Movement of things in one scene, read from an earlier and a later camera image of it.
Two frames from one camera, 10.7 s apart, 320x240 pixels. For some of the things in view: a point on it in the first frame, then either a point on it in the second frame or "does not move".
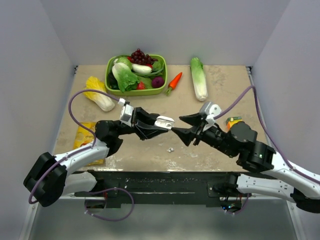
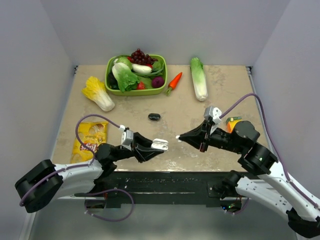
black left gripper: x=146 y=129 -> x=142 y=154
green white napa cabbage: x=199 y=78 does not move
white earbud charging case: x=164 y=122 -> x=159 y=144
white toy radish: x=138 y=68 does not move
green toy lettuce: x=127 y=79 does not move
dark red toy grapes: x=139 y=57 does not move
